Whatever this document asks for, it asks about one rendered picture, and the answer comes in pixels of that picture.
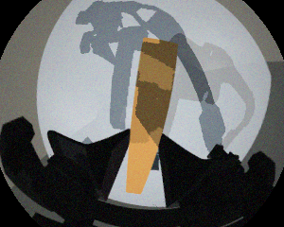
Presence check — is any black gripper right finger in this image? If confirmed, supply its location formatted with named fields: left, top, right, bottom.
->
left=158, top=133, right=240, bottom=208

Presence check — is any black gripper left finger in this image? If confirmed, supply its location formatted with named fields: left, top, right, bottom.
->
left=47, top=129, right=131, bottom=201

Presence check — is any orange bar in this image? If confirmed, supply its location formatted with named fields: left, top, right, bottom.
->
left=126, top=38, right=179, bottom=194

